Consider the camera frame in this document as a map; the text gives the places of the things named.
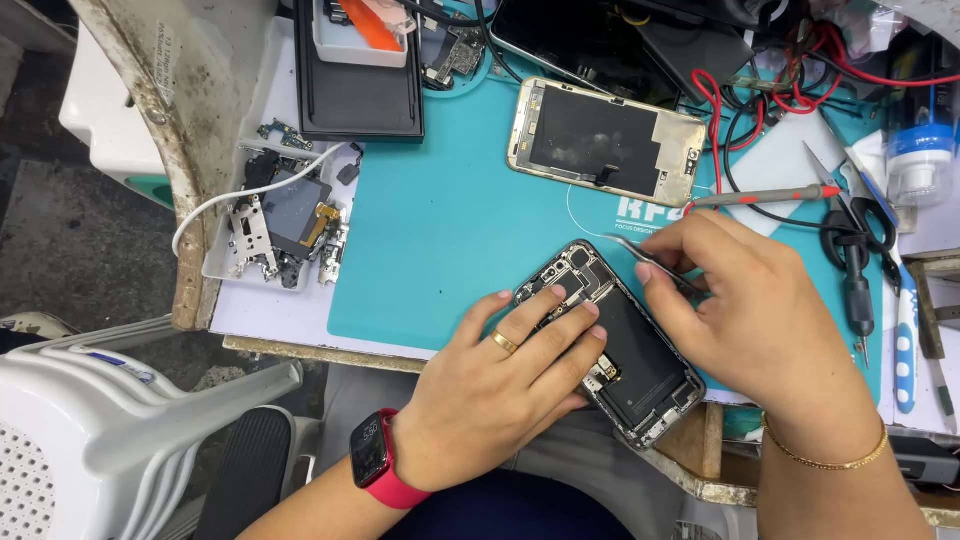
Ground black probe cable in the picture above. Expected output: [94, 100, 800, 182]
[718, 82, 837, 232]

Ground white charging cable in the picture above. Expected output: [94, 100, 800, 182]
[171, 141, 348, 258]

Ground black rectangular box lid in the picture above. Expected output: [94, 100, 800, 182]
[293, 0, 426, 144]

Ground person's right hand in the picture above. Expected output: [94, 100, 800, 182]
[634, 209, 888, 453]

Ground black precision screwdriver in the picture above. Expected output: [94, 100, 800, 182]
[820, 212, 878, 370]

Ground black tablet device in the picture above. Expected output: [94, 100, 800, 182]
[489, 0, 756, 108]

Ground orange plastic pry tool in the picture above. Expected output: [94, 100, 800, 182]
[337, 0, 407, 54]

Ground white plastic chair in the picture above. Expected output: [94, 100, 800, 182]
[0, 313, 303, 540]

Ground gold-framed phone display panel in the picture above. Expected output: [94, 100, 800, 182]
[507, 75, 708, 210]

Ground red-tipped grey multimeter probe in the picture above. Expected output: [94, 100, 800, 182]
[681, 183, 845, 216]

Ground black smartphone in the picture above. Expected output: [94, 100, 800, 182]
[512, 238, 708, 453]

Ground clear bottle with blue cap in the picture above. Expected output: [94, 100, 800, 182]
[883, 36, 959, 209]

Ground black ribbed footrest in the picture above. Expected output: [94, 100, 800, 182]
[193, 406, 295, 540]

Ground phone logic board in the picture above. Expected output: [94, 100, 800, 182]
[421, 21, 489, 90]

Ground red probe cable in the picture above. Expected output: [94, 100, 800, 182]
[688, 21, 960, 198]

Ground red smartwatch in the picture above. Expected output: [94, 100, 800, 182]
[349, 407, 433, 512]

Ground white foam pad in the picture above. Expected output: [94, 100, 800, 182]
[711, 111, 850, 235]

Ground thin gold bracelet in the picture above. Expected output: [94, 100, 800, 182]
[760, 411, 890, 473]

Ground teal repair mat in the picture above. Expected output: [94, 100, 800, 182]
[327, 43, 888, 411]

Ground person's grey trousers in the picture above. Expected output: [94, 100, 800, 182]
[313, 363, 680, 540]

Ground blue and white toothbrush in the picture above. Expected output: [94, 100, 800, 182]
[891, 253, 921, 416]

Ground person's left hand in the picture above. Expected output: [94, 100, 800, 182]
[390, 283, 609, 494]

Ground small blue flex board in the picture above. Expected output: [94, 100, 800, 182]
[256, 117, 315, 152]

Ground white plastic stool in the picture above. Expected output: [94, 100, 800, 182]
[58, 21, 175, 210]

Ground small grey phone part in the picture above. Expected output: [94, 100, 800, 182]
[336, 142, 366, 187]

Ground white tray of phone parts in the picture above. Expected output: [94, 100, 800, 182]
[201, 137, 363, 294]

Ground black box device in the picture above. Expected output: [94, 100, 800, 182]
[887, 433, 960, 489]

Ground small white parts tray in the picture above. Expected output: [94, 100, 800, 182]
[311, 0, 411, 69]

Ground black-handled scissors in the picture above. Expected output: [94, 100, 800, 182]
[802, 140, 903, 295]

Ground silver metal tweezers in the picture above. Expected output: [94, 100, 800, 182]
[603, 232, 710, 297]

